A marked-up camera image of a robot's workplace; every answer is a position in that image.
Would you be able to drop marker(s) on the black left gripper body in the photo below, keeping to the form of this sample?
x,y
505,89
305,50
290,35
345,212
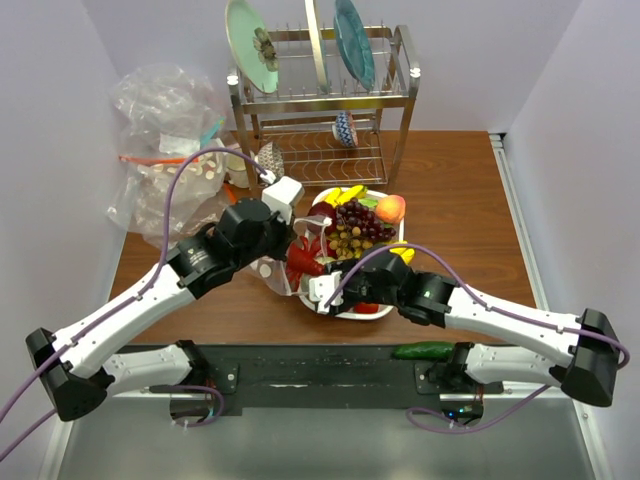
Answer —
x,y
274,242

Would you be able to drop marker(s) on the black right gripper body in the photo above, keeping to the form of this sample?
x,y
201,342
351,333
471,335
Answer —
x,y
357,289

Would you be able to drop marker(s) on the red plastic lobster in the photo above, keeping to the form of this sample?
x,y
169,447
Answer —
x,y
301,260

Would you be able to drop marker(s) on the clear polka dot zip bag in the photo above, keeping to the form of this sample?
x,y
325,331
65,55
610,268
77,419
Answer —
x,y
272,272

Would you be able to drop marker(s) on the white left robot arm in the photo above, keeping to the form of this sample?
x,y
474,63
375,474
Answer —
x,y
80,366

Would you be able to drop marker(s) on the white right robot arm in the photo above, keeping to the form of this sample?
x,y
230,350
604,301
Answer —
x,y
579,354

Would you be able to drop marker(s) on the large yellow banana bunch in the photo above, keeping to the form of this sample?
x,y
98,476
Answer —
x,y
403,251

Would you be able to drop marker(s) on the small red apple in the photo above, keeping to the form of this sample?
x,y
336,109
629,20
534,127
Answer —
x,y
366,308

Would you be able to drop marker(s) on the cream ceramic cup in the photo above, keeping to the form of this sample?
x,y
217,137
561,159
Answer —
x,y
237,172

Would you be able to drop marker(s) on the orange peach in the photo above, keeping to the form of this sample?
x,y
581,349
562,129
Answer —
x,y
391,209

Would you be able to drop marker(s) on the purple grape bunch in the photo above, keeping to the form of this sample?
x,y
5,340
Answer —
x,y
356,213

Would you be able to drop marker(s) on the dark red apple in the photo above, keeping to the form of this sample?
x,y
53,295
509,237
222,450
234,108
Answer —
x,y
324,213

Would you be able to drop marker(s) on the grey patterned bowl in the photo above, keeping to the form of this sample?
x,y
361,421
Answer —
x,y
270,156

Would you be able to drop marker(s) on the green cucumber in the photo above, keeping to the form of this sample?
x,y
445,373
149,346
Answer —
x,y
427,350

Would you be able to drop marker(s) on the white perforated fruit tray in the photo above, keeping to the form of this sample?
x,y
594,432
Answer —
x,y
371,199

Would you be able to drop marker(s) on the small yellow banana bunch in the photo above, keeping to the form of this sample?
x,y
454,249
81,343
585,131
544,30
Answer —
x,y
338,196

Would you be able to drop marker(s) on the steel dish rack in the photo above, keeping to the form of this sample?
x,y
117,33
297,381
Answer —
x,y
299,118

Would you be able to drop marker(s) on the pile of clear plastic bags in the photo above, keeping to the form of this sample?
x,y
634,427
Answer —
x,y
173,146

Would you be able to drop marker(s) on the mint green flower plate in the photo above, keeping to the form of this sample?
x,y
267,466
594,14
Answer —
x,y
251,46

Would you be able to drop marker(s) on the beige rimmed plate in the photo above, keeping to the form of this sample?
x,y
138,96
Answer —
x,y
317,46

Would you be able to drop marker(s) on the teal blue plate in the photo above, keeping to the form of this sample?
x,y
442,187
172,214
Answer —
x,y
353,44

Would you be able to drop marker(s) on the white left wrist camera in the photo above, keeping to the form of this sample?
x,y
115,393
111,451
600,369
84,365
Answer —
x,y
281,195

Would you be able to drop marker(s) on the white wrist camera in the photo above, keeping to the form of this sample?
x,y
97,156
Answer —
x,y
324,293
281,195

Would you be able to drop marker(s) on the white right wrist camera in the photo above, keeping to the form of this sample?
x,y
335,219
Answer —
x,y
324,293

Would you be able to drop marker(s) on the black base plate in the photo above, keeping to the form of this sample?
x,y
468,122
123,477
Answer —
x,y
336,377

